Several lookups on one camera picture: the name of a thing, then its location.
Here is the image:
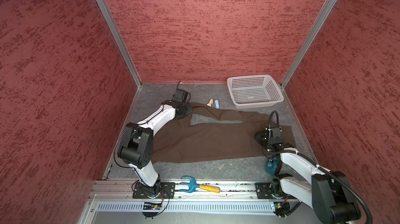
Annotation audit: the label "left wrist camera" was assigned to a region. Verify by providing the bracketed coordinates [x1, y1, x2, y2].
[172, 88, 191, 104]

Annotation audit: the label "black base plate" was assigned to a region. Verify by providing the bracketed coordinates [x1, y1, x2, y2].
[132, 181, 176, 200]
[255, 182, 297, 202]

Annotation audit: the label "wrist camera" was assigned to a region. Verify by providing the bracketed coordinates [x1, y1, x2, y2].
[269, 126, 282, 142]
[172, 88, 191, 104]

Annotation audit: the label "right aluminium corner post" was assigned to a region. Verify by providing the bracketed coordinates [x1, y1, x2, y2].
[280, 0, 337, 90]

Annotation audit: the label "blue yellow garden fork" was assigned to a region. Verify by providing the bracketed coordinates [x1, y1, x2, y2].
[176, 176, 220, 193]

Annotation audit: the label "white slotted cable duct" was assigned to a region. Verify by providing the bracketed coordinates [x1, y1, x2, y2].
[96, 201, 276, 215]

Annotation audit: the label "left aluminium corner post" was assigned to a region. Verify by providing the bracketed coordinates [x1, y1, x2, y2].
[96, 0, 143, 89]

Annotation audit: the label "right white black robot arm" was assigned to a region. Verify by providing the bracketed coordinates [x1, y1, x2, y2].
[255, 127, 372, 224]

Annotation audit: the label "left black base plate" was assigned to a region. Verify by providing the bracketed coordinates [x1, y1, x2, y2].
[132, 181, 176, 200]

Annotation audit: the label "aluminium corner post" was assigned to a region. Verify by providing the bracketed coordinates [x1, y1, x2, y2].
[280, 0, 337, 90]
[96, 0, 143, 89]

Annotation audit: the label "teal small bottle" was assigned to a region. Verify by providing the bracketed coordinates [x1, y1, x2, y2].
[265, 157, 282, 176]

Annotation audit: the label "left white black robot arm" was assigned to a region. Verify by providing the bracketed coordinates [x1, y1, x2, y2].
[116, 100, 193, 198]

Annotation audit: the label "black corrugated cable hose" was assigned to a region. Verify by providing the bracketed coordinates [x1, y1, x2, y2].
[267, 110, 374, 224]

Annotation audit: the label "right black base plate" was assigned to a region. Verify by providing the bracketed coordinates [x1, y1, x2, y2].
[255, 182, 297, 202]

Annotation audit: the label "white plastic basket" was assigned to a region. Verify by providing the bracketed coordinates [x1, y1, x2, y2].
[227, 75, 284, 110]

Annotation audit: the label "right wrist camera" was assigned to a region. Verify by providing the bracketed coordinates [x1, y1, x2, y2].
[269, 126, 282, 142]

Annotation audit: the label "brown trousers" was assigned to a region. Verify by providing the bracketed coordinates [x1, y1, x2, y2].
[150, 101, 297, 164]

